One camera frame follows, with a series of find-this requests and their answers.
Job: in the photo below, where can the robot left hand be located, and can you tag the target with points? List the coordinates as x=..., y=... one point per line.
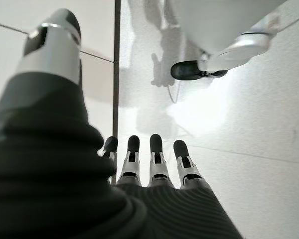
x=52, y=174

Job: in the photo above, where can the black robot left foot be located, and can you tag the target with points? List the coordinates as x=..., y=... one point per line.
x=184, y=69

